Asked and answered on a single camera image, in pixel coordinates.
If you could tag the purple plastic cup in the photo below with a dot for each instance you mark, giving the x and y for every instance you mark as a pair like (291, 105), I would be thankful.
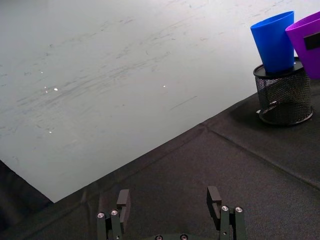
(307, 47)

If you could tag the blue plastic cup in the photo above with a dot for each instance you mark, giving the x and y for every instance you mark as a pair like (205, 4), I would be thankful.
(274, 42)

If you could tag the black table cloth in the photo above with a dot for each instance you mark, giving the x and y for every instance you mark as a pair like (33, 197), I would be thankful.
(200, 185)

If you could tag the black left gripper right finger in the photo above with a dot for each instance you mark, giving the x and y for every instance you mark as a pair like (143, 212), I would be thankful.
(226, 220)

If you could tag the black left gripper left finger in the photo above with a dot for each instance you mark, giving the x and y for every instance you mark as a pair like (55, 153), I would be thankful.
(123, 210)

